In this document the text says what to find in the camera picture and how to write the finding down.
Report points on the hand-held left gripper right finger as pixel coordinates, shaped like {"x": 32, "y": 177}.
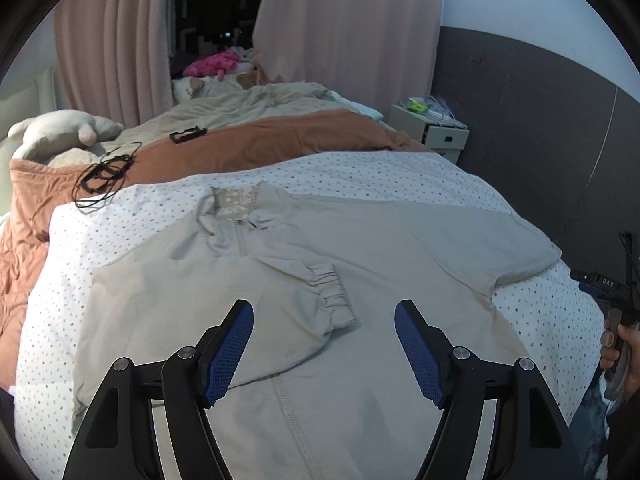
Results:
{"x": 420, "y": 360}

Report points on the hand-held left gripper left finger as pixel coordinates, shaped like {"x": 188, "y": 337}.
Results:
{"x": 230, "y": 355}

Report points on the beige zip jacket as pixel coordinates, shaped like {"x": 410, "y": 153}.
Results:
{"x": 350, "y": 270}

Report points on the person's right hand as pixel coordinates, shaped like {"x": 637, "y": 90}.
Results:
{"x": 609, "y": 355}

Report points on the white dotted blanket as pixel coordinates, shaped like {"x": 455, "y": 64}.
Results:
{"x": 400, "y": 175}

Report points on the white nightstand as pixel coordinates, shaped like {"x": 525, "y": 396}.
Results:
{"x": 440, "y": 135}

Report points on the orange-brown quilt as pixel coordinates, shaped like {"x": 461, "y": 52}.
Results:
{"x": 280, "y": 135}

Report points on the green and yellow small item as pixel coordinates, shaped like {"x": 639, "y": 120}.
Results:
{"x": 417, "y": 106}

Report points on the white and brown plush toy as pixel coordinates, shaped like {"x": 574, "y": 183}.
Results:
{"x": 187, "y": 89}

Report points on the pink plush toy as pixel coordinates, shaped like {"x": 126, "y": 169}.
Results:
{"x": 212, "y": 63}

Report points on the white padded headboard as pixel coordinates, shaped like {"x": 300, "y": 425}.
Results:
{"x": 30, "y": 95}

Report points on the pink curtain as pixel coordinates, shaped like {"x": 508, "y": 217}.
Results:
{"x": 350, "y": 25}
{"x": 110, "y": 35}

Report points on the small black bracket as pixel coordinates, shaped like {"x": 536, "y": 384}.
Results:
{"x": 180, "y": 136}

